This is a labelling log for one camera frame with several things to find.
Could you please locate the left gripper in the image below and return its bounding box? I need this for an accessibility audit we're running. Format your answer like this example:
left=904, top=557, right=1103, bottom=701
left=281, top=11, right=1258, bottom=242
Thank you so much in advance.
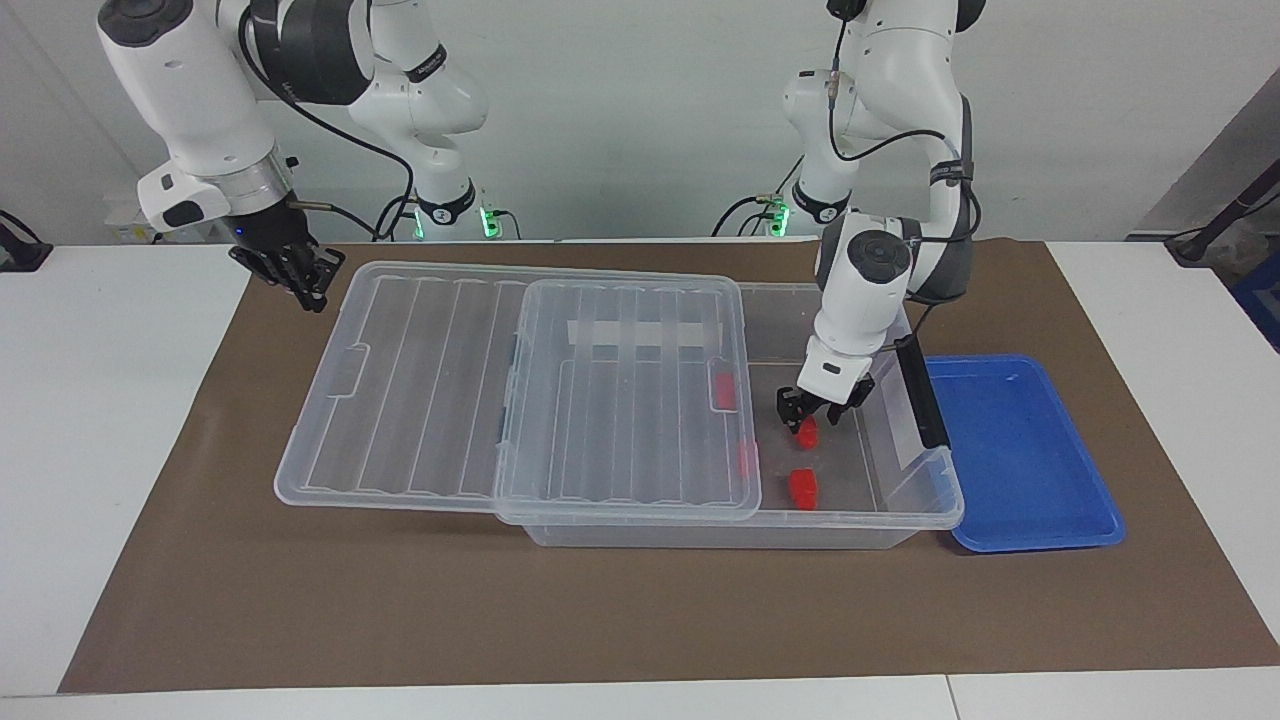
left=777, top=372, right=878, bottom=435

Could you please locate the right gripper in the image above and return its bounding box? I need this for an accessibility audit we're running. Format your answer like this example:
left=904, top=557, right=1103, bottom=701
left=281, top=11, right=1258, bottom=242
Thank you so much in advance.
left=224, top=196, right=348, bottom=314

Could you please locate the clear plastic storage box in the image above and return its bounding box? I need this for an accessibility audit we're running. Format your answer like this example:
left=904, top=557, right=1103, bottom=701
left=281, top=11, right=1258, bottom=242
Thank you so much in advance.
left=500, top=280, right=967, bottom=550

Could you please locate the large clear plastic lid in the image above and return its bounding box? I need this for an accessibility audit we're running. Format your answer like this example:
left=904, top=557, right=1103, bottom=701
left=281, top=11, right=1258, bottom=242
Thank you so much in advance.
left=273, top=260, right=745, bottom=515

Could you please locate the small clear plastic lid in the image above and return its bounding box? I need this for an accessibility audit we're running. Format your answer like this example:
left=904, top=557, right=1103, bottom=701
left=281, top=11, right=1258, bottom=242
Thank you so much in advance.
left=493, top=279, right=764, bottom=525

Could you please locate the blue plastic tray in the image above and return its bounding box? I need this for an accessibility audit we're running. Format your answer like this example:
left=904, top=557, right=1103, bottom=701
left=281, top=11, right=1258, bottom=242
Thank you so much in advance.
left=924, top=354, right=1128, bottom=554

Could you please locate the black stand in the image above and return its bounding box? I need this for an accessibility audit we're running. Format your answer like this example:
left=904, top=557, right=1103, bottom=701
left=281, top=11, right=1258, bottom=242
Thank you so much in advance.
left=0, top=208, right=54, bottom=273
left=1165, top=160, right=1280, bottom=267

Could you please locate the black cable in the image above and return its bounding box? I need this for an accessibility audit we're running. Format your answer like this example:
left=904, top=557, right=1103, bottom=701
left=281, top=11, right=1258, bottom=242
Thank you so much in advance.
left=826, top=10, right=984, bottom=251
left=762, top=155, right=807, bottom=237
left=711, top=195, right=766, bottom=239
left=237, top=5, right=417, bottom=243

